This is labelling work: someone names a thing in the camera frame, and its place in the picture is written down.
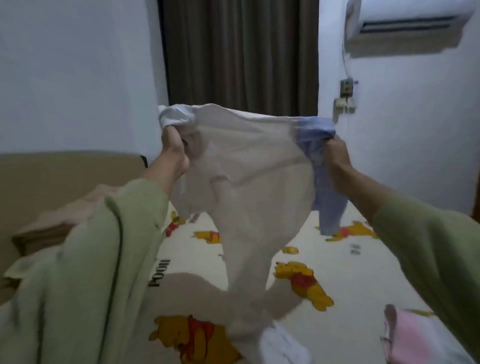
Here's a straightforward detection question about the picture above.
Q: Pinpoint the white cloth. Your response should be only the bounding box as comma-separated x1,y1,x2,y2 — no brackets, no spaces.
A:
260,320,314,364

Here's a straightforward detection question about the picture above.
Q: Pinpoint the person's right hand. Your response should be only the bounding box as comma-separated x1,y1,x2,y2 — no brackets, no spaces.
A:
323,135,355,180

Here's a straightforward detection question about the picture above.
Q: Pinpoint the person's left forearm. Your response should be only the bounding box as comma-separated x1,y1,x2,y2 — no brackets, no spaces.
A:
0,153,181,364

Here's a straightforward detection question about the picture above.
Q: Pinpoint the pink cloth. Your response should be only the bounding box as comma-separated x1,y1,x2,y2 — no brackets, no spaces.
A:
379,304,469,364

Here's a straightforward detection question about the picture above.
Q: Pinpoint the person's right forearm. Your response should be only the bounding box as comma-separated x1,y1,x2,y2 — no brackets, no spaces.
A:
329,165,480,361

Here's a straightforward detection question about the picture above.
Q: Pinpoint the cartoon bear print bedsheet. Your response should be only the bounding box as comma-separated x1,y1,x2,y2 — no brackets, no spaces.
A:
124,200,466,364

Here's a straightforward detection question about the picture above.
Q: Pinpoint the white air conditioner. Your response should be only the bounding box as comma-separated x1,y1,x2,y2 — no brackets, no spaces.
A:
344,0,478,53

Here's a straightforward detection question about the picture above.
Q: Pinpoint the beige folded blanket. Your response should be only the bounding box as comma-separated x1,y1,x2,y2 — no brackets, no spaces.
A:
11,184,121,257

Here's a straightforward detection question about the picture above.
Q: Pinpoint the white air conditioner cable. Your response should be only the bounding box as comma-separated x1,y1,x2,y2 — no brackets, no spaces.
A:
341,37,351,79

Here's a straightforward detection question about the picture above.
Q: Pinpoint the beige headboard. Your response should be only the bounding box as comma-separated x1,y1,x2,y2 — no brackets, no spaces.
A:
0,151,150,301

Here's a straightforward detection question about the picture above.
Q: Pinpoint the wall power socket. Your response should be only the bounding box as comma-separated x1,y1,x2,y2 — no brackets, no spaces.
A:
334,77,359,115

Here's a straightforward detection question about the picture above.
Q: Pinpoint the brown curtain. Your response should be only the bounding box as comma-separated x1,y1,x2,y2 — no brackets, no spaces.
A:
157,0,320,117

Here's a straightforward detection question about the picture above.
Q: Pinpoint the white and blue garment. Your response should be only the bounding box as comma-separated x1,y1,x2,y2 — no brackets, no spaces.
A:
158,103,349,364

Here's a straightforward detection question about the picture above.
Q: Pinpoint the person's left hand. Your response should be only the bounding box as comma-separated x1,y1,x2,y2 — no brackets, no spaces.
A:
161,126,191,178

